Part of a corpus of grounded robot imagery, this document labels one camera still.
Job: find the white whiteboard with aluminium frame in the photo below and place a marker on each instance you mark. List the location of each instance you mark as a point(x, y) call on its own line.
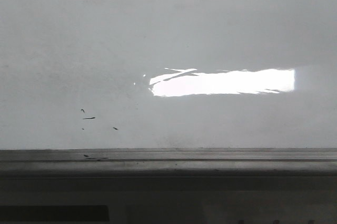
point(168, 95)

